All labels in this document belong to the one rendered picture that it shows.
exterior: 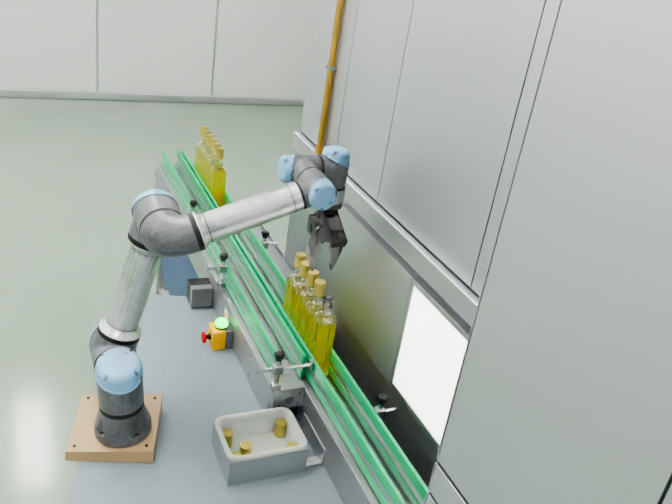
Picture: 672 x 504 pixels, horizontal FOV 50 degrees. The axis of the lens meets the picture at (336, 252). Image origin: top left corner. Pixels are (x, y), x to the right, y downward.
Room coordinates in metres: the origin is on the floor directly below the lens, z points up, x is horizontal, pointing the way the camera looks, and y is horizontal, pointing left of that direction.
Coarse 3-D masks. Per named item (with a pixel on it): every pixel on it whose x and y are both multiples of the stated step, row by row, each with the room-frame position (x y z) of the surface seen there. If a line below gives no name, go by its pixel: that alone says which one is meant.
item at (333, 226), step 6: (324, 210) 1.82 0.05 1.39; (330, 210) 1.83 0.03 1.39; (336, 210) 1.84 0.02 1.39; (324, 216) 1.81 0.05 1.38; (330, 216) 1.81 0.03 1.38; (336, 216) 1.82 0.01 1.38; (324, 222) 1.80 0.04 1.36; (330, 222) 1.79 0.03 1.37; (336, 222) 1.80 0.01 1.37; (330, 228) 1.78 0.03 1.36; (336, 228) 1.78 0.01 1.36; (342, 228) 1.79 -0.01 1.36; (330, 234) 1.76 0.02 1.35; (336, 234) 1.76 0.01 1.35; (342, 234) 1.77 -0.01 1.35; (330, 240) 1.75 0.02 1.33; (336, 240) 1.75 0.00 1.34; (342, 240) 1.76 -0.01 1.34; (330, 246) 1.75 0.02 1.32; (336, 246) 1.75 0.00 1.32; (342, 246) 1.76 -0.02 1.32
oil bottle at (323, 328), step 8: (320, 312) 1.77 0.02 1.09; (320, 320) 1.75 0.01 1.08; (328, 320) 1.75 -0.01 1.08; (312, 328) 1.78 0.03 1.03; (320, 328) 1.74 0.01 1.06; (328, 328) 1.75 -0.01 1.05; (312, 336) 1.77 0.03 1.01; (320, 336) 1.74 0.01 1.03; (328, 336) 1.76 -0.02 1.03; (312, 344) 1.76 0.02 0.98; (320, 344) 1.75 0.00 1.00; (328, 344) 1.76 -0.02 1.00; (312, 352) 1.76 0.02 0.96; (320, 352) 1.75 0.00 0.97; (328, 352) 1.76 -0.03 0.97; (320, 360) 1.75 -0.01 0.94; (328, 360) 1.76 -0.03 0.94; (328, 368) 1.77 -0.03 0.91
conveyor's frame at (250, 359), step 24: (168, 192) 3.00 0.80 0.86; (192, 264) 2.54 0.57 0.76; (216, 288) 2.22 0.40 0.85; (216, 312) 2.20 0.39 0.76; (240, 336) 1.95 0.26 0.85; (240, 360) 1.92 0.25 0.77; (264, 384) 1.72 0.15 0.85; (264, 408) 1.70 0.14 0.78; (288, 408) 1.74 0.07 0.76; (312, 408) 1.63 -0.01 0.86; (336, 432) 1.52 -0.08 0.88; (336, 456) 1.47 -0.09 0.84; (336, 480) 1.45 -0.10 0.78; (360, 480) 1.36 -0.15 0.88
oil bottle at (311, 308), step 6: (312, 300) 1.83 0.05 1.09; (306, 306) 1.83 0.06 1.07; (312, 306) 1.81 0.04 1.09; (318, 306) 1.81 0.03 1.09; (306, 312) 1.82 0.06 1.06; (312, 312) 1.79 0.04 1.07; (306, 318) 1.81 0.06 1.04; (312, 318) 1.79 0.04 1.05; (306, 324) 1.81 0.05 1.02; (306, 330) 1.80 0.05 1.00; (306, 336) 1.80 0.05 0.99; (306, 342) 1.79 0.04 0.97
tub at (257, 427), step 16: (224, 416) 1.56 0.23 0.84; (240, 416) 1.57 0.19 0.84; (256, 416) 1.59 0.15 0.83; (272, 416) 1.61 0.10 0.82; (288, 416) 1.61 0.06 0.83; (240, 432) 1.57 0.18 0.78; (256, 432) 1.59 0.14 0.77; (272, 432) 1.61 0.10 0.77; (288, 432) 1.59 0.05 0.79; (224, 448) 1.43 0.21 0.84; (256, 448) 1.53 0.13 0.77; (272, 448) 1.54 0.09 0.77; (288, 448) 1.47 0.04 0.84
